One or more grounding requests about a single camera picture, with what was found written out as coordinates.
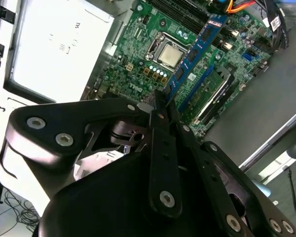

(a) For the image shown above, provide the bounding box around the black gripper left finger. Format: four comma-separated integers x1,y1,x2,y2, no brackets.
4,89,184,219

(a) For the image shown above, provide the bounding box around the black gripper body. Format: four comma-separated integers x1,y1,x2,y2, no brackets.
38,150,214,237

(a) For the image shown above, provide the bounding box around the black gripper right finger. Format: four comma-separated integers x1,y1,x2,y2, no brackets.
168,101,296,237

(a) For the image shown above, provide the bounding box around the blue RAM stick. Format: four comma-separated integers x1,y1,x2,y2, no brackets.
165,13,229,101

